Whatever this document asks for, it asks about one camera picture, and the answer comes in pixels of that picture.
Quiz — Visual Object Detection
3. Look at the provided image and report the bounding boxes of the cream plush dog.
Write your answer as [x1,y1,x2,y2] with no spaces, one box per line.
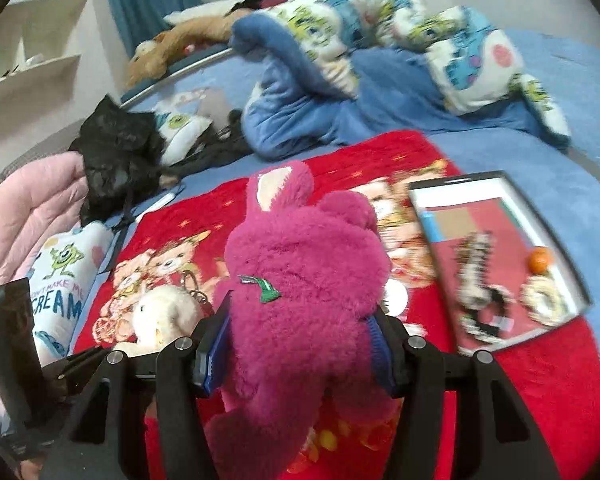
[114,285,204,358]

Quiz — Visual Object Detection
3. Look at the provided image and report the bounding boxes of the magenta plush toy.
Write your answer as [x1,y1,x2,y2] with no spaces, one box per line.
[205,160,396,479]

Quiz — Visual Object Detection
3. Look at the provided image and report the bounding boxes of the white fuzzy hair clip band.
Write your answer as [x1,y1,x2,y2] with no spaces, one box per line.
[455,231,492,311]

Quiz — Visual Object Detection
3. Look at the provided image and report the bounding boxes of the red teddy bear blanket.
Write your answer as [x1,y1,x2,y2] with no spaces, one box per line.
[76,131,600,479]

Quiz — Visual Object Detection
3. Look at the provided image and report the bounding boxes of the monster print pillow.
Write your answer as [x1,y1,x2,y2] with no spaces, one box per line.
[28,221,114,366]
[154,112,212,166]

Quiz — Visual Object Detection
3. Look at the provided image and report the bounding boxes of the cream crochet scrunchie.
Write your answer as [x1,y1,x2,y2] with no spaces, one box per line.
[519,275,569,327]

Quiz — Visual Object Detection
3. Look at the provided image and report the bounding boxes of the black tray box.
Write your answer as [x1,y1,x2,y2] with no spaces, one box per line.
[408,171,592,356]

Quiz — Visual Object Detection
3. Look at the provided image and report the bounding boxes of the pink quilted jacket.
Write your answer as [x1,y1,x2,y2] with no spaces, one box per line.
[0,152,87,286]

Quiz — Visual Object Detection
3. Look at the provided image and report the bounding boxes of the black puffer jacket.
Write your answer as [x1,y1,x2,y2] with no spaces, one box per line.
[70,96,164,226]

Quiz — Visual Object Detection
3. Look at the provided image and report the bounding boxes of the blue bed sheet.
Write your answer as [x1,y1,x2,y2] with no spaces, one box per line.
[428,29,600,352]

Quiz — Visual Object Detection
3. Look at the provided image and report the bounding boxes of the brown plush dog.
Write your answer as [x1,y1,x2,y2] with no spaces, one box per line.
[125,8,253,89]

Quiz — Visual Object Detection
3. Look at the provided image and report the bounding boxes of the blue monster print quilt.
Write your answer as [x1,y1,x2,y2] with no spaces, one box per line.
[230,0,571,159]

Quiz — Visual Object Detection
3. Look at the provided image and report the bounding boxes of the black strap bag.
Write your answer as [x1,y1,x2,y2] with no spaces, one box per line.
[105,110,252,272]

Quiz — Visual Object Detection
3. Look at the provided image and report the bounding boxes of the white wall shelf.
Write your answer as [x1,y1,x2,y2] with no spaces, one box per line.
[0,0,91,143]

